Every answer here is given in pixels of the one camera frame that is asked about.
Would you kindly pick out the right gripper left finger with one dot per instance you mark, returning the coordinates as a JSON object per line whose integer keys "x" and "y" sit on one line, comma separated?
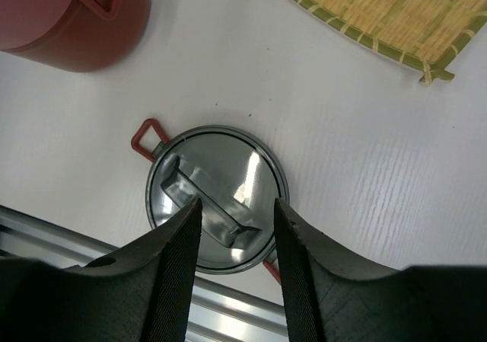
{"x": 140, "y": 292}

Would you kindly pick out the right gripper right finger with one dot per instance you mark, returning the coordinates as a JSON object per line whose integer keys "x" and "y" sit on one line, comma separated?
{"x": 334, "y": 294}

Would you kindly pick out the grey lid with handle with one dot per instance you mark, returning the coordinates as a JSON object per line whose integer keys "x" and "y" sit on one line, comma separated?
{"x": 236, "y": 177}

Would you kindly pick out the pink steel pot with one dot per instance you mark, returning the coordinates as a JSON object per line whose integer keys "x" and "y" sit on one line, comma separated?
{"x": 24, "y": 21}
{"x": 83, "y": 42}

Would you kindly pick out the bamboo tray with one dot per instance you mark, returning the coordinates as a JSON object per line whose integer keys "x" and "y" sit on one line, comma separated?
{"x": 425, "y": 35}

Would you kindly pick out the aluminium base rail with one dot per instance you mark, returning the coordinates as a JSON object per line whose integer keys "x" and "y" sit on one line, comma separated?
{"x": 217, "y": 313}

